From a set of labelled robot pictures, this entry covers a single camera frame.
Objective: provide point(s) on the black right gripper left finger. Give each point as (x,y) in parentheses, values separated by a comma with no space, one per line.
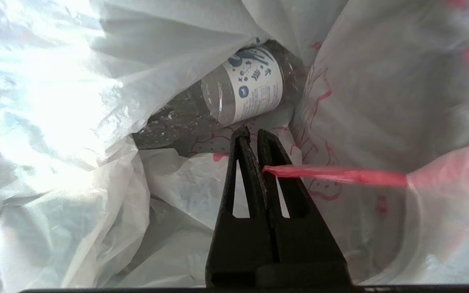
(238,244)

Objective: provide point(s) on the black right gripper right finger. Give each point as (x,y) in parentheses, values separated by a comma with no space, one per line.
(307,248)

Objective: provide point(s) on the white bag with orange print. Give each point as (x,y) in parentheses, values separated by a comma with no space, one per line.
(75,183)

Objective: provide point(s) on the dark ribbed trash bin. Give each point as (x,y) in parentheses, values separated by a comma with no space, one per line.
(250,85)

